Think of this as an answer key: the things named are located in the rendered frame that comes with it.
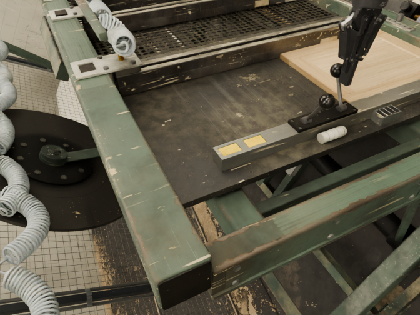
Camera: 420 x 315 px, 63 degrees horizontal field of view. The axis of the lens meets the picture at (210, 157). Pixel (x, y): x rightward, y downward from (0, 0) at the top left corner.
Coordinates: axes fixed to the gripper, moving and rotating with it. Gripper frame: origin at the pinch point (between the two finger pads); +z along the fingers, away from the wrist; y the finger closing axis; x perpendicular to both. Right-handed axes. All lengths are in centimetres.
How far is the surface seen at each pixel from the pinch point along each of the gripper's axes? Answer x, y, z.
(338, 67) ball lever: 2.6, -0.9, -0.1
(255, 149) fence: -4.0, -28.7, 12.1
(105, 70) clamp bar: 37, -54, 5
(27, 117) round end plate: 103, -85, 54
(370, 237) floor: 14, 83, 146
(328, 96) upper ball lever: -7.1, -12.5, -0.1
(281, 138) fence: -3.7, -21.0, 11.6
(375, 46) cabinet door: 28, 44, 14
